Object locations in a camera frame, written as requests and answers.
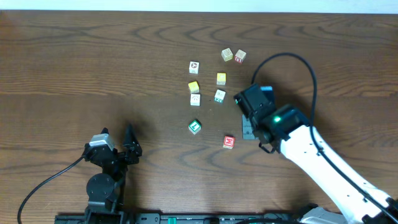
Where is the wooden block red letter side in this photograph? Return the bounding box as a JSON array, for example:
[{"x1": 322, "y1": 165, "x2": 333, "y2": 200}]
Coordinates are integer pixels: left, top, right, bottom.
[{"x1": 234, "y1": 49, "x2": 247, "y2": 64}]

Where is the white block green N side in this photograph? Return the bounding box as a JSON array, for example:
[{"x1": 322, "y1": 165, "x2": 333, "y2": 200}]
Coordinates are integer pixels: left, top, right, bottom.
[{"x1": 214, "y1": 90, "x2": 226, "y2": 103}]

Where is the red letter M block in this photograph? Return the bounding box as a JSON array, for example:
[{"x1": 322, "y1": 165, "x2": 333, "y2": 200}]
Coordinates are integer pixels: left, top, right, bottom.
[{"x1": 223, "y1": 136, "x2": 236, "y2": 149}]

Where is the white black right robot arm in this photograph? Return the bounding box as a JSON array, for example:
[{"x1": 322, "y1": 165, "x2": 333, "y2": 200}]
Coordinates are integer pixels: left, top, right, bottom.
[{"x1": 234, "y1": 84, "x2": 397, "y2": 223}]

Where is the yellow letter W block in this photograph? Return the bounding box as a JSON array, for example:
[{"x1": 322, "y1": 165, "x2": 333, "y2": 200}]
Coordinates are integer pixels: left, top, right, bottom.
[{"x1": 188, "y1": 81, "x2": 200, "y2": 94}]

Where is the white block soccer ball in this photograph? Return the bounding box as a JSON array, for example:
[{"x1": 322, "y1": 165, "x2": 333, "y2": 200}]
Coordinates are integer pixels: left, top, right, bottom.
[{"x1": 189, "y1": 61, "x2": 200, "y2": 74}]

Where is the wooden block yellow trim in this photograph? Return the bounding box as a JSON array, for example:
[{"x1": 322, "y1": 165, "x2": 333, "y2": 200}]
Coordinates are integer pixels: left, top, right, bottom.
[{"x1": 221, "y1": 48, "x2": 234, "y2": 62}]

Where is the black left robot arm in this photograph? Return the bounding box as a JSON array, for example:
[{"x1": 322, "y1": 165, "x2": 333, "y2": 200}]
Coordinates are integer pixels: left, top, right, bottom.
[{"x1": 82, "y1": 124, "x2": 142, "y2": 224}]

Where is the yellow letter G block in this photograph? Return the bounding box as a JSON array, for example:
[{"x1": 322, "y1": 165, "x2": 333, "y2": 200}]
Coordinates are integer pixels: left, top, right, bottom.
[{"x1": 216, "y1": 73, "x2": 226, "y2": 85}]

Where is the green letter L block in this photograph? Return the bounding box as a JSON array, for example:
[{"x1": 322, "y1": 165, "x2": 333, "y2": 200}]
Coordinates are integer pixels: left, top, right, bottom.
[{"x1": 188, "y1": 119, "x2": 201, "y2": 134}]

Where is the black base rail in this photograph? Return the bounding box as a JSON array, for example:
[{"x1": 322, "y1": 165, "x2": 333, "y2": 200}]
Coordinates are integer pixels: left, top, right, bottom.
[{"x1": 54, "y1": 213, "x2": 298, "y2": 224}]

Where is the white block airplane picture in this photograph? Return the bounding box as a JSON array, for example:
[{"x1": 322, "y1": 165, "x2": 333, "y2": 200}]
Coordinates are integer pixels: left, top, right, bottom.
[{"x1": 190, "y1": 93, "x2": 201, "y2": 106}]

